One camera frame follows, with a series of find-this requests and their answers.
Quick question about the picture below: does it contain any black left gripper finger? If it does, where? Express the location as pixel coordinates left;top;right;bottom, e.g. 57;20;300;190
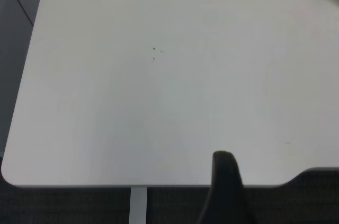
195;150;255;224

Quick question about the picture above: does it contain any white table leg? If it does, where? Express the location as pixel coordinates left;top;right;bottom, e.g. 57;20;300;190
129;187;148;224

